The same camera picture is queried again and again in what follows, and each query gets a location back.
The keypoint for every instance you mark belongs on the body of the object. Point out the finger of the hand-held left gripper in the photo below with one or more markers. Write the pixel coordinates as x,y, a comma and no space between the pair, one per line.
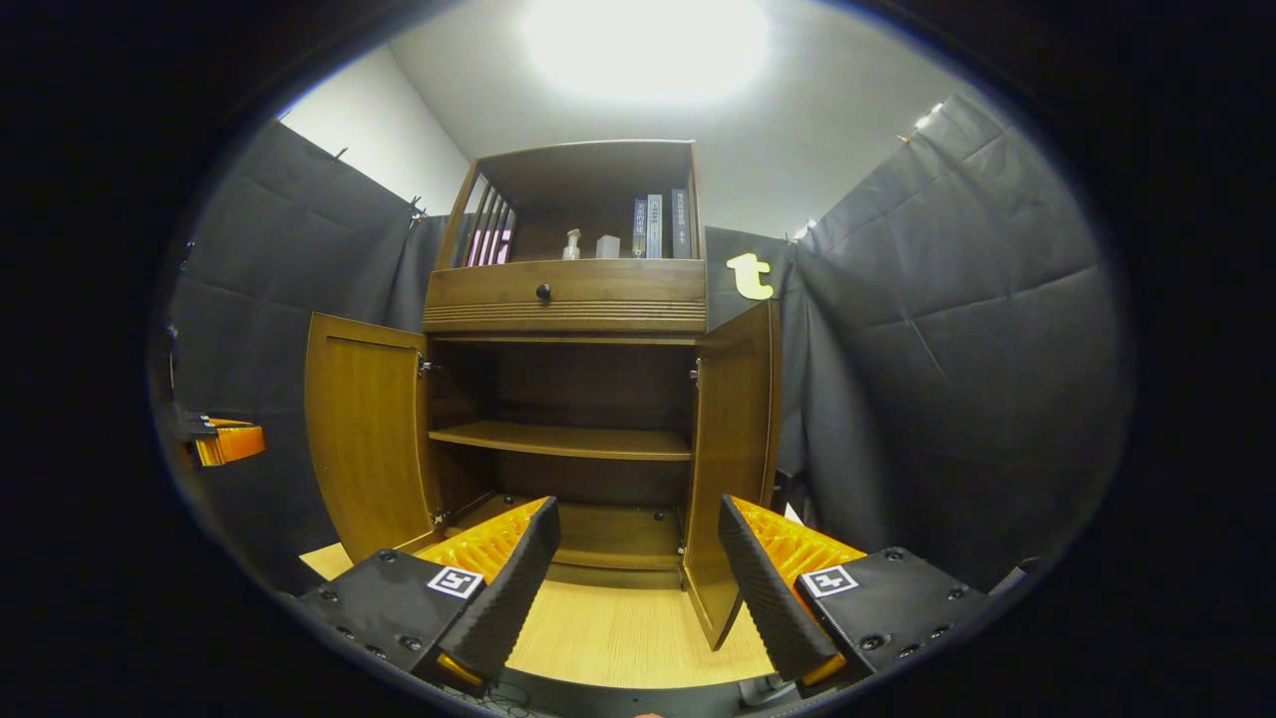
234,442

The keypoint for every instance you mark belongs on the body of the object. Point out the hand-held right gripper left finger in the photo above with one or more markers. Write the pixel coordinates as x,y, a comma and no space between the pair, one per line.
518,598

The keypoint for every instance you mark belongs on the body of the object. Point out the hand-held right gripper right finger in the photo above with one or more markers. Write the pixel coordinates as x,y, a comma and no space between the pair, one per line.
763,598

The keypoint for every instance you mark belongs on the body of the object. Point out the wooden cabinet door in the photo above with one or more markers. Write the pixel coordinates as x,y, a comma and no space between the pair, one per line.
369,429
733,439

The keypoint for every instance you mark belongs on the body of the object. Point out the wooden double-door shoe cabinet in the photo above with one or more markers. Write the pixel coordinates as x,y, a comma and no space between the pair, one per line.
588,189

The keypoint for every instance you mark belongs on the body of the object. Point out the wooden inner cabinet shelf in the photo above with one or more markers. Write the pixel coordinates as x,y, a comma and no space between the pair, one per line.
558,439

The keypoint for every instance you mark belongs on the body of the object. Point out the grey ribbed chair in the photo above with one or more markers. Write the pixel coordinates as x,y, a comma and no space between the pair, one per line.
1017,578

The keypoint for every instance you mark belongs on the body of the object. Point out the black backdrop cloth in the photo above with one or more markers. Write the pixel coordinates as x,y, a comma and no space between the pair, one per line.
947,349

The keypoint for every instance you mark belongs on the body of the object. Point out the wooden drawer with black knob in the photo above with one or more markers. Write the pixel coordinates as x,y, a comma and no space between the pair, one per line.
618,289

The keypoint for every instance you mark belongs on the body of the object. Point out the clear pump bottle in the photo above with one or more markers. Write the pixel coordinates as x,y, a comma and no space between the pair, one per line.
571,247

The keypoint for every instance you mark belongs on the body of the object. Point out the dark grey upright book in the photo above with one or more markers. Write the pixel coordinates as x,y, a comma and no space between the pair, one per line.
681,224

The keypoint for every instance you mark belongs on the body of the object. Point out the blue upright book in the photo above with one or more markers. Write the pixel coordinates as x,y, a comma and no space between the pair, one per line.
640,229

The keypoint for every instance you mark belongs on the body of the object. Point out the ceiling light panel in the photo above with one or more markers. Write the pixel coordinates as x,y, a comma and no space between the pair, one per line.
646,45

